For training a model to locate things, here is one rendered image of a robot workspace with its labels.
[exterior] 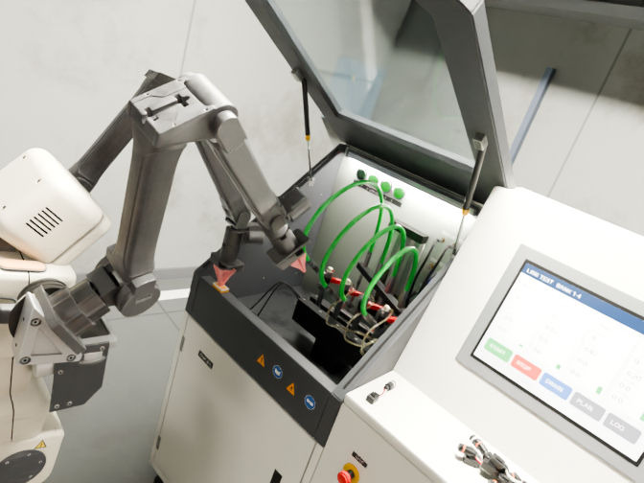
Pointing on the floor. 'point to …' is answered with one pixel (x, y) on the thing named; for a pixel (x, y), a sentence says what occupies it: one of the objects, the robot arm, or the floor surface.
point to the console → (429, 344)
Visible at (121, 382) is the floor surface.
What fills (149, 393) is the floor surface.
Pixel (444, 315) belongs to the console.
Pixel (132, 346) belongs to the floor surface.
